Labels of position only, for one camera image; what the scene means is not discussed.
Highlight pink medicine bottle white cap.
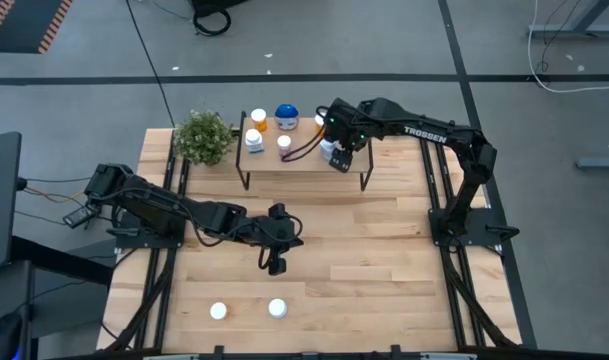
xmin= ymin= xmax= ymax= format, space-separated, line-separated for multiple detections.
xmin=276 ymin=134 xmax=293 ymax=160

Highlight black cable coil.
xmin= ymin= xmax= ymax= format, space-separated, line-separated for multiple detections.
xmin=191 ymin=0 xmax=245 ymax=38

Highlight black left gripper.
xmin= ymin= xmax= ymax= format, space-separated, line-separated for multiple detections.
xmin=256 ymin=203 xmax=305 ymax=277

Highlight dark grey office desk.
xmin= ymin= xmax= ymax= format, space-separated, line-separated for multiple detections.
xmin=0 ymin=234 xmax=116 ymax=360

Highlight black metal table frame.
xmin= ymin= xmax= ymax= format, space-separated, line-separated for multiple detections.
xmin=97 ymin=125 xmax=525 ymax=360

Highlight grey floor foot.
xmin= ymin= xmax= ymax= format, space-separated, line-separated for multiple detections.
xmin=575 ymin=157 xmax=609 ymax=170

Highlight black computer mouse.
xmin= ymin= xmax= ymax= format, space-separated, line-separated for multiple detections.
xmin=0 ymin=312 xmax=25 ymax=360

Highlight thin cable bundle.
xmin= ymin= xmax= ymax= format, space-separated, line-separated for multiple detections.
xmin=22 ymin=174 xmax=93 ymax=207

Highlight clear jar blue lid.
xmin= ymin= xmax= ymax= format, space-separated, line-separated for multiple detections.
xmin=274 ymin=103 xmax=300 ymax=132

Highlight grey desk leg frame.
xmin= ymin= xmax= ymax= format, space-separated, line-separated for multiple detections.
xmin=528 ymin=0 xmax=609 ymax=40

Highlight black floor cable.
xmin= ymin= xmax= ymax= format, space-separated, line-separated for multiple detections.
xmin=124 ymin=0 xmax=177 ymax=127

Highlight potted green plant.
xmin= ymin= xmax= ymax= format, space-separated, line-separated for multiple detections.
xmin=172 ymin=109 xmax=236 ymax=168

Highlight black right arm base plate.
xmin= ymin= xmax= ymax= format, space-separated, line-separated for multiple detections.
xmin=428 ymin=207 xmax=521 ymax=247

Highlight large white medicine bottle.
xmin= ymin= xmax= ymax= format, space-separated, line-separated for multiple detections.
xmin=267 ymin=297 xmax=289 ymax=320

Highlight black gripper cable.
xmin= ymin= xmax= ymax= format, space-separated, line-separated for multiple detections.
xmin=181 ymin=197 xmax=305 ymax=271
xmin=280 ymin=104 xmax=335 ymax=164

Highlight white floor cable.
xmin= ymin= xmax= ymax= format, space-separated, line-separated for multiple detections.
xmin=526 ymin=0 xmax=609 ymax=95

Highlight black mat orange striped edges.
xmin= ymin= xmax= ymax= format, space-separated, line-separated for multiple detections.
xmin=0 ymin=0 xmax=75 ymax=55

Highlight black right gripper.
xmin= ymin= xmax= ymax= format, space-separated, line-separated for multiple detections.
xmin=328 ymin=124 xmax=371 ymax=174

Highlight wooden shelf black metal frame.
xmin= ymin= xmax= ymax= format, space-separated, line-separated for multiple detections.
xmin=235 ymin=110 xmax=377 ymax=194

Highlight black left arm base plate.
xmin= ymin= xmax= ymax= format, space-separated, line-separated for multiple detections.
xmin=106 ymin=227 xmax=185 ymax=250

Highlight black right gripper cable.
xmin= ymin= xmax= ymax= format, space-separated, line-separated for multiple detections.
xmin=280 ymin=104 xmax=335 ymax=164

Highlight white bottle blue label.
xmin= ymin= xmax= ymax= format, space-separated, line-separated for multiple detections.
xmin=244 ymin=128 xmax=266 ymax=155

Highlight grey monitor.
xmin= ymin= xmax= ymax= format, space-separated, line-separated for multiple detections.
xmin=0 ymin=131 xmax=23 ymax=271

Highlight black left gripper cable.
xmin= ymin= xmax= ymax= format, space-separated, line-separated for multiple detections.
xmin=181 ymin=197 xmax=305 ymax=271

